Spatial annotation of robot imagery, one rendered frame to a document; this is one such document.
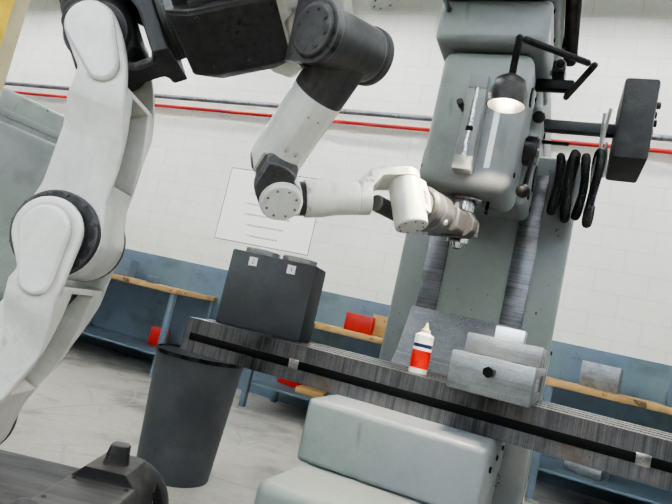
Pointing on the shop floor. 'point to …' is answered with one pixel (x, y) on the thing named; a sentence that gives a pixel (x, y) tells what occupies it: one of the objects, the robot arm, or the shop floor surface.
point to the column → (492, 289)
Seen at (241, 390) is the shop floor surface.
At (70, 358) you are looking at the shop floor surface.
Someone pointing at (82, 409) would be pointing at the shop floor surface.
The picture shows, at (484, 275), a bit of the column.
